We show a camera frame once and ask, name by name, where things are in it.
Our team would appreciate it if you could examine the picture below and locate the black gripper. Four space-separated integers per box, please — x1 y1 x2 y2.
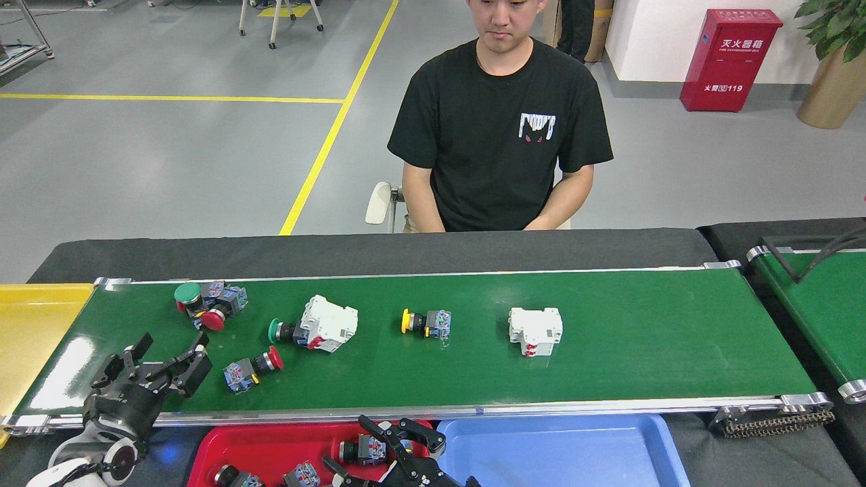
83 331 213 442
323 415 482 487

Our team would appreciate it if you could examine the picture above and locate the red push button switch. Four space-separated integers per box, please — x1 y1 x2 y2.
200 285 250 333
223 346 285 395
338 434 388 467
212 463 266 487

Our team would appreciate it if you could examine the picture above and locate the green push button switch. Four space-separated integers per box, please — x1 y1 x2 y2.
282 462 323 487
268 317 311 346

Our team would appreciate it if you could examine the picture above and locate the green mushroom push button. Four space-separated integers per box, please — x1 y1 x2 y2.
174 281 207 317

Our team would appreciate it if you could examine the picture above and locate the red mushroom push button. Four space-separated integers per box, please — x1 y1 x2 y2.
175 280 226 315

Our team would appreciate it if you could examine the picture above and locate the yellow push button switch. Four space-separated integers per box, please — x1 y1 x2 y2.
401 308 453 341

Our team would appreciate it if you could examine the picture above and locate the white circuit breaker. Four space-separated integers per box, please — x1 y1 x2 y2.
508 306 564 358
298 294 360 354

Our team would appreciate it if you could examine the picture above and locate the red plastic tray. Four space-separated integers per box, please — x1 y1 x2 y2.
186 421 437 487

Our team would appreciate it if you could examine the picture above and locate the yellow plastic tray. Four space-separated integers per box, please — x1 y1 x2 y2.
0 283 95 448

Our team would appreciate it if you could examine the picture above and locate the blue plastic tray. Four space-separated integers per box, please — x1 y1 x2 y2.
436 414 692 487

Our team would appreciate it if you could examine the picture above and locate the wide green conveyor belt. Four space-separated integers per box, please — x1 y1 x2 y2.
2 262 835 434

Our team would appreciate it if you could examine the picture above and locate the narrow green conveyor belt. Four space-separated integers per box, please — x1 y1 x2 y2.
746 245 866 405

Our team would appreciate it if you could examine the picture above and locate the grey office chair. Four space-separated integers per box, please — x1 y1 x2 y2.
365 181 572 234

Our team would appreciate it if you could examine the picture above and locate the person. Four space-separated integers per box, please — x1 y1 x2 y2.
558 0 606 63
387 0 615 233

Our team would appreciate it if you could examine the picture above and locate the silver metal rack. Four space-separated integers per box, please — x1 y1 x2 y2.
0 0 55 74

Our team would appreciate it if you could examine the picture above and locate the white wheeled stand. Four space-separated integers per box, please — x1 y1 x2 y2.
238 0 324 49

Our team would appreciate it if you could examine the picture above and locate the brown cardboard box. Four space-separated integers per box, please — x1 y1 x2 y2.
543 0 610 63

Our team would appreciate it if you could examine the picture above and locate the red fire extinguisher cabinet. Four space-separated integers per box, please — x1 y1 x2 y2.
680 9 784 113

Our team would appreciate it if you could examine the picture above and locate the gold plant pot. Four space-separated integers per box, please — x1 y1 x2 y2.
797 46 866 129

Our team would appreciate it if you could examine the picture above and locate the green leafy plant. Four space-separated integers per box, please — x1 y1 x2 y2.
795 0 866 62

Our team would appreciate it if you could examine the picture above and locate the black drive chain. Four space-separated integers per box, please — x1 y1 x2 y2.
709 406 836 439

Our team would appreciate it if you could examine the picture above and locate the black cable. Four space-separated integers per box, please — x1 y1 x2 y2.
761 227 866 285

